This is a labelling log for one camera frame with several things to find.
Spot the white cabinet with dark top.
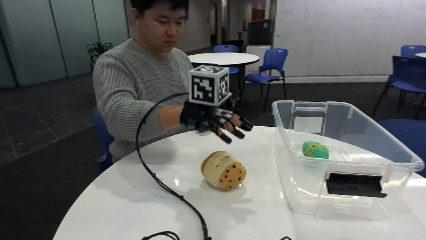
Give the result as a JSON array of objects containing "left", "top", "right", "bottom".
[{"left": 245, "top": 18, "right": 273, "bottom": 76}]

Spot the green potted plant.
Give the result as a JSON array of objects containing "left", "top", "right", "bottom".
[{"left": 85, "top": 41, "right": 115, "bottom": 72}]

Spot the green soft toy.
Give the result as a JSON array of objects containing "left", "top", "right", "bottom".
[{"left": 301, "top": 140, "right": 332, "bottom": 160}]

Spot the white marker cube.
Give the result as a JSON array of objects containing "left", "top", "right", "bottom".
[{"left": 188, "top": 64, "right": 233, "bottom": 107}]

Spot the clear bin latch handle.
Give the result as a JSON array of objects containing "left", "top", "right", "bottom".
[{"left": 292, "top": 101, "right": 329, "bottom": 135}]

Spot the black bin latch handle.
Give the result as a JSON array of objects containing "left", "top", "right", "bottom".
[{"left": 325, "top": 172, "right": 389, "bottom": 199}]

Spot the round white table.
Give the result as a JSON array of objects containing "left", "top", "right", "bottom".
[{"left": 188, "top": 52, "right": 261, "bottom": 101}]

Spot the the person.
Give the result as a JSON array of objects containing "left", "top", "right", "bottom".
[{"left": 92, "top": 0, "right": 194, "bottom": 164}]

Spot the clear plastic storage bin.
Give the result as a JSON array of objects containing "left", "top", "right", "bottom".
[{"left": 270, "top": 99, "right": 426, "bottom": 221}]

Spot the blue plastic chair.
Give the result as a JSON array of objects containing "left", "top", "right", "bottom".
[
  {"left": 213, "top": 44, "right": 241, "bottom": 75},
  {"left": 371, "top": 55, "right": 426, "bottom": 118},
  {"left": 399, "top": 44, "right": 426, "bottom": 60},
  {"left": 244, "top": 47, "right": 290, "bottom": 113}
]

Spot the black cable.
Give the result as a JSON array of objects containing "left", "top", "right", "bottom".
[{"left": 135, "top": 92, "right": 213, "bottom": 240}]

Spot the blue chair under person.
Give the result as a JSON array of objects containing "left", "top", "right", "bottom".
[{"left": 92, "top": 108, "right": 116, "bottom": 174}]

